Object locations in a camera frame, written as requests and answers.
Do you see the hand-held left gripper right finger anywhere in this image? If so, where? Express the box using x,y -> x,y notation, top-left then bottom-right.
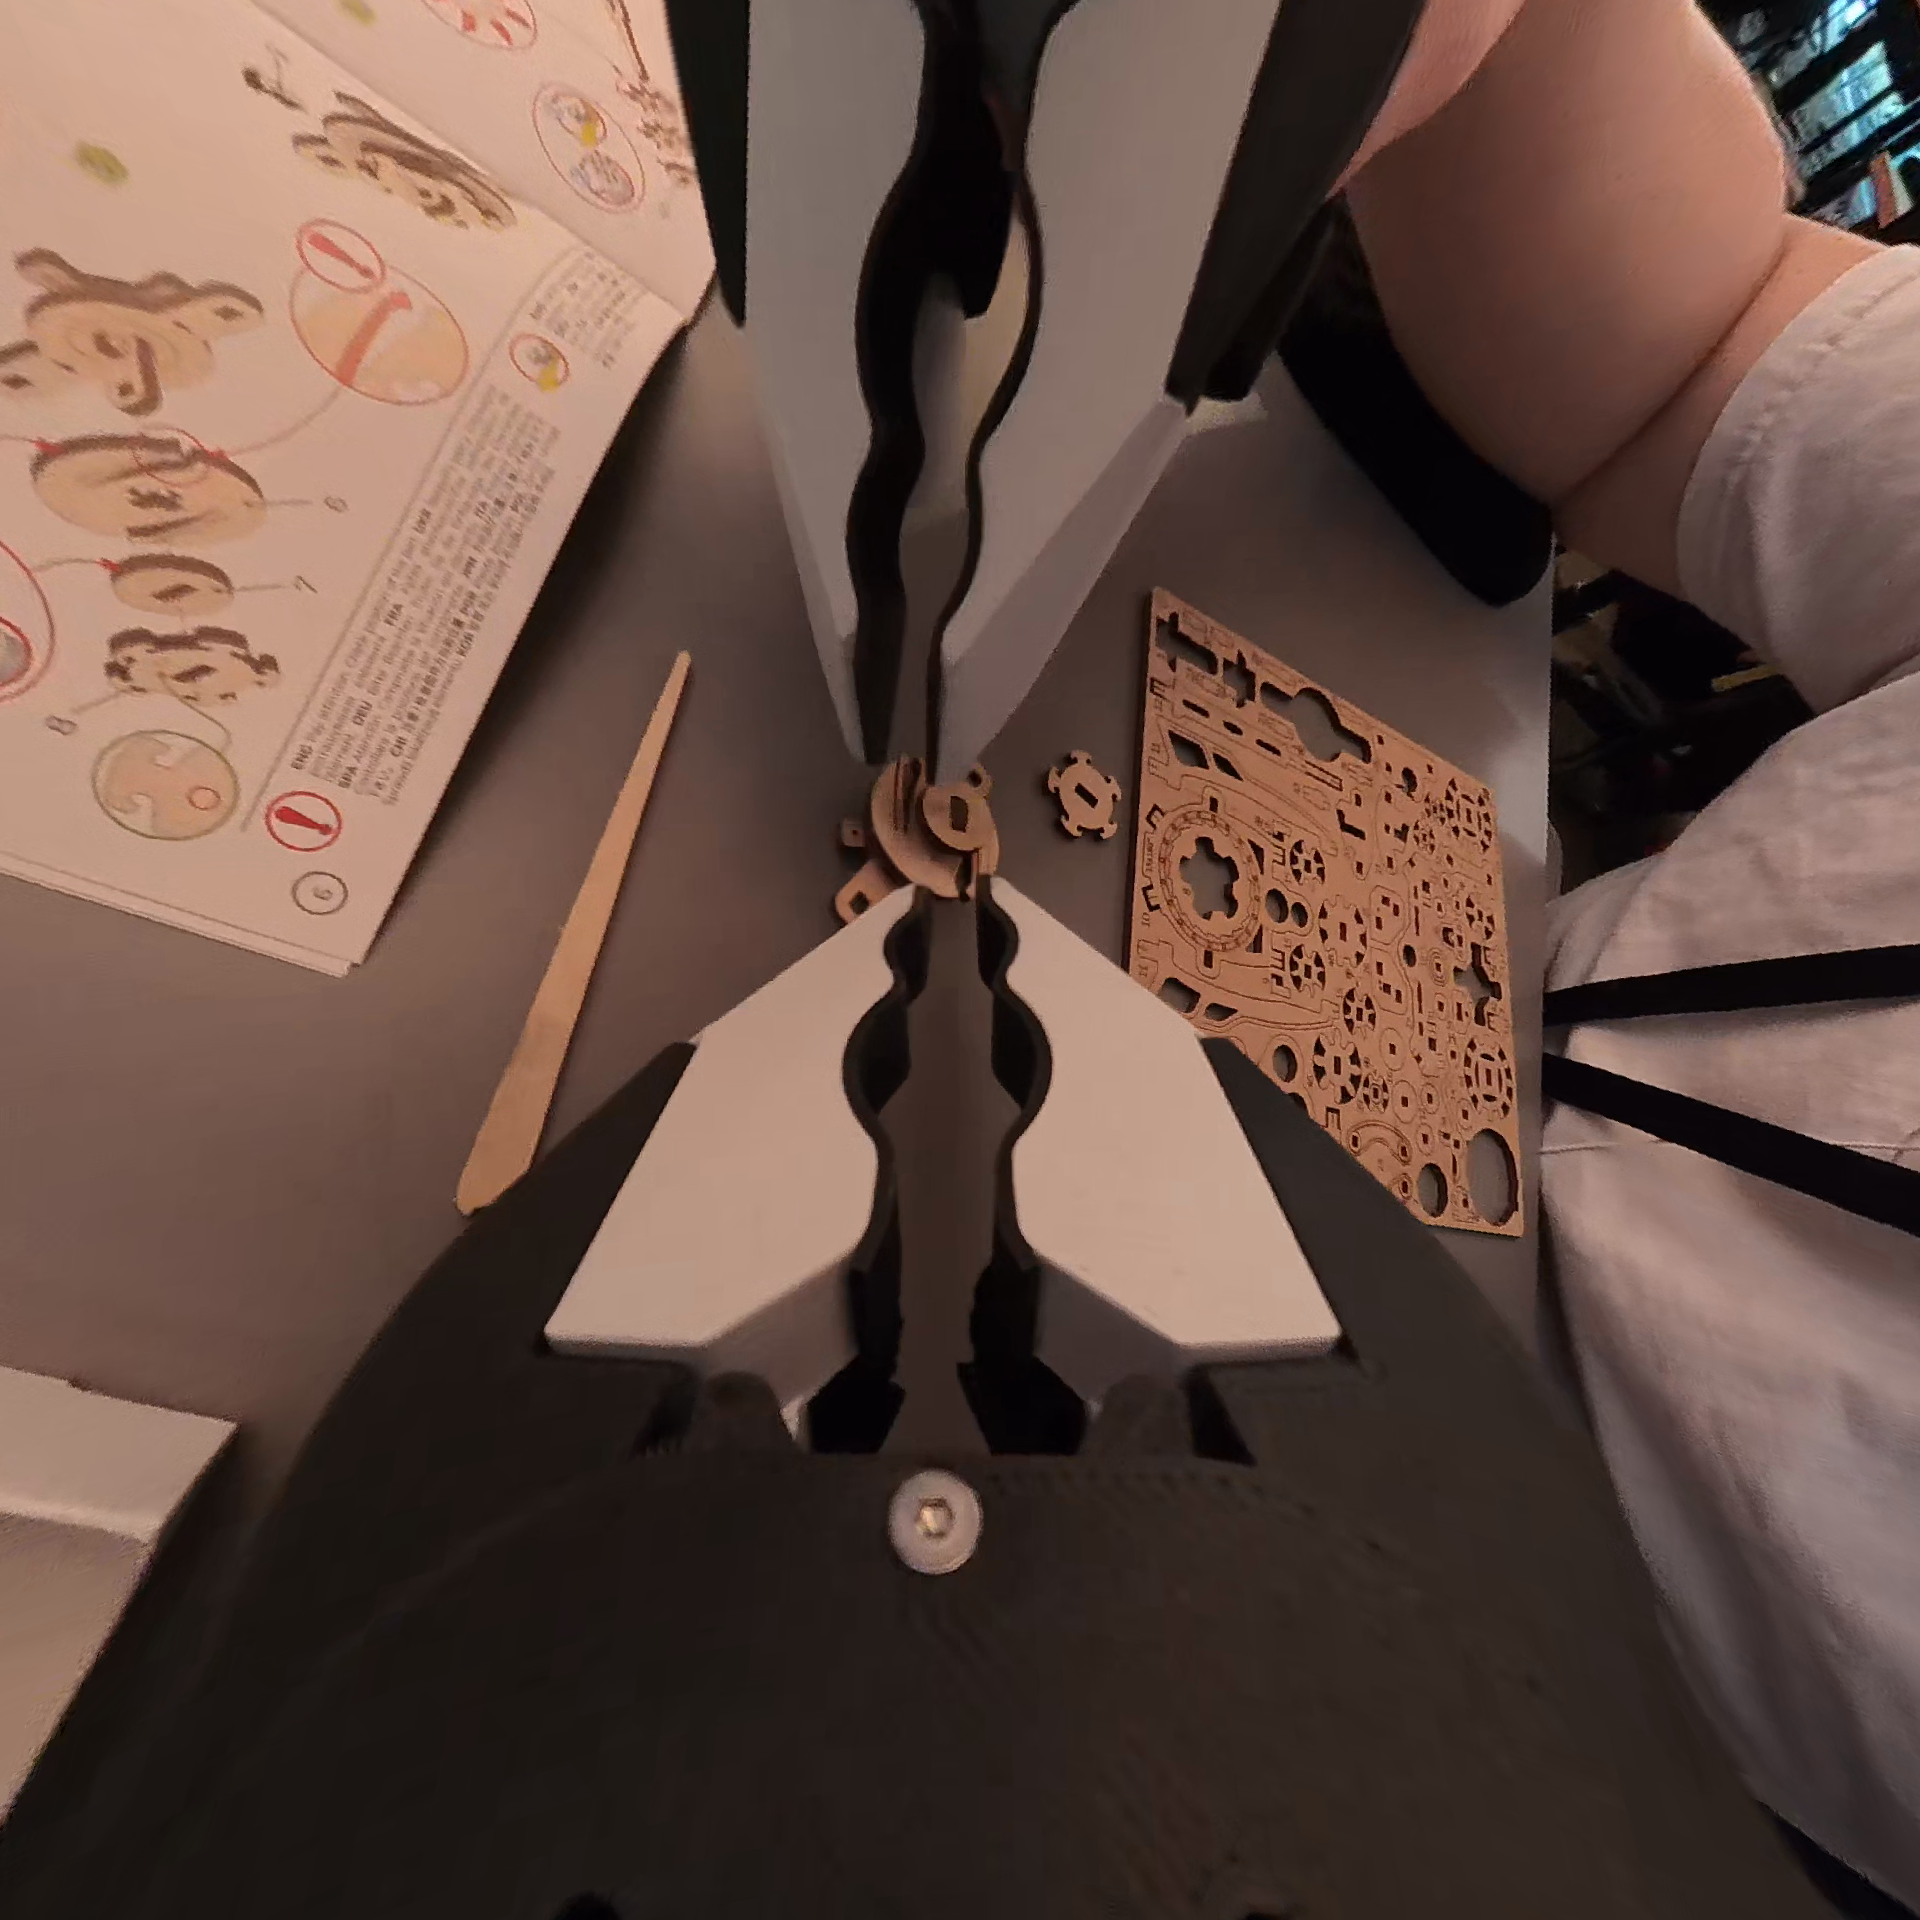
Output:
958,878 -> 1342,1455

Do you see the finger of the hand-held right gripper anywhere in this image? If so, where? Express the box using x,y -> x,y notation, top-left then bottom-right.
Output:
740,0 -> 935,768
928,0 -> 1290,756

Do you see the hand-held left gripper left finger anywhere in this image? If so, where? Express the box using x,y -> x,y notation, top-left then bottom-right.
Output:
545,883 -> 934,1455

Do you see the wooden model assembly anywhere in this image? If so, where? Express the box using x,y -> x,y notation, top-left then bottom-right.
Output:
833,752 -> 1003,924

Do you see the person's right forearm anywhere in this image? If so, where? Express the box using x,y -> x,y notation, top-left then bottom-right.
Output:
1342,0 -> 1882,516

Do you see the laser-cut wooden parts sheet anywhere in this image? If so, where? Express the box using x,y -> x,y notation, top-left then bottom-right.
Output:
1122,588 -> 1527,1238

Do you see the tapered wooden stick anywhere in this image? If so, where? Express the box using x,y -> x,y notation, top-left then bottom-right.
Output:
454,649 -> 693,1219

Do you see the small wooden gear piece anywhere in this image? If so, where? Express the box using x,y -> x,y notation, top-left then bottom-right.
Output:
1045,750 -> 1126,842

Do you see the illustrated instruction booklet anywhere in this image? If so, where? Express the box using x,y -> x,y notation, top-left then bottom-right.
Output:
0,0 -> 720,975

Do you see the white cardboard box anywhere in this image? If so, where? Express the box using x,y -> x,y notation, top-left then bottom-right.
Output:
0,1367 -> 244,1825

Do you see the black strap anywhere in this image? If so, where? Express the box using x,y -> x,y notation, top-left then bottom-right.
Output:
1543,942 -> 1920,1171

